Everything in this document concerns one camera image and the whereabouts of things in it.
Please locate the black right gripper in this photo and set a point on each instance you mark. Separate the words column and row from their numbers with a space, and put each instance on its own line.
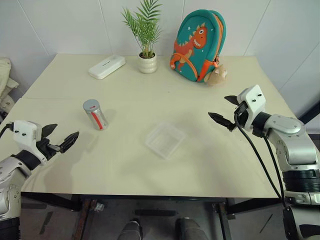
column 243, row 117

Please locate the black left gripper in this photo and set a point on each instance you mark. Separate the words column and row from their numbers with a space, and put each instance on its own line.
column 46, row 147

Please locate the red and silver can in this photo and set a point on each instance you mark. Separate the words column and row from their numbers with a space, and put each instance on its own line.
column 98, row 120

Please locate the small grey round lid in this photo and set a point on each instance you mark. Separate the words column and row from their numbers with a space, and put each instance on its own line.
column 90, row 104

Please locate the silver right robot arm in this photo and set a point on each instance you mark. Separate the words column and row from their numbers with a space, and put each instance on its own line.
column 297, row 142

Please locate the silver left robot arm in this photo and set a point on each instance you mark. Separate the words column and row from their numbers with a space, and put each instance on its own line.
column 10, row 165

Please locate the clear plastic container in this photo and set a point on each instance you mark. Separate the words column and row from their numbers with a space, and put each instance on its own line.
column 165, row 140

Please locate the beige plush toy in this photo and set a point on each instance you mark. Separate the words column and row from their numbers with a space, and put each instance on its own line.
column 217, row 76

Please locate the teal dinosaur backpack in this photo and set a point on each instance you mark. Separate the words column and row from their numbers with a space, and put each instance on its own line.
column 197, row 45

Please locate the small white clamp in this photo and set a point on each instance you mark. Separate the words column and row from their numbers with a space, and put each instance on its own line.
column 99, row 206

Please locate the white rectangular case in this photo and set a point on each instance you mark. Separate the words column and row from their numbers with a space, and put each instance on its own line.
column 106, row 67

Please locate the white ribbed plant pot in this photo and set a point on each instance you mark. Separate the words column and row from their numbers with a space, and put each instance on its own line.
column 147, row 65

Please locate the green palm plant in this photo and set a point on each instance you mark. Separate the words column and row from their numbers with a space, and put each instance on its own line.
column 146, row 27

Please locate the dark rounded robot foot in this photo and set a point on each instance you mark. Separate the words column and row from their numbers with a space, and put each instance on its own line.
column 131, row 230
column 190, row 230

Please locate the thin black rod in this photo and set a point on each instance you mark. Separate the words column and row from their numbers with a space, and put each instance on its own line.
column 265, row 223

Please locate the black flat floor bar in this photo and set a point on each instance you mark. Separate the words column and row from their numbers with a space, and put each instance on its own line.
column 155, row 212

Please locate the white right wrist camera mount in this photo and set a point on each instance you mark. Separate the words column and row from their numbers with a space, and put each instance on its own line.
column 253, row 100

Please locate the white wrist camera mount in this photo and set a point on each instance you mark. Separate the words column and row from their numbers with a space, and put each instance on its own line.
column 25, row 130
column 253, row 100

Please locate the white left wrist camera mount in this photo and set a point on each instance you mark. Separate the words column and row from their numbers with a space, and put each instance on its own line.
column 25, row 130

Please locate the black metal table frame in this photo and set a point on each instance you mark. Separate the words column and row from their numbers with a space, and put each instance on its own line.
column 75, row 203

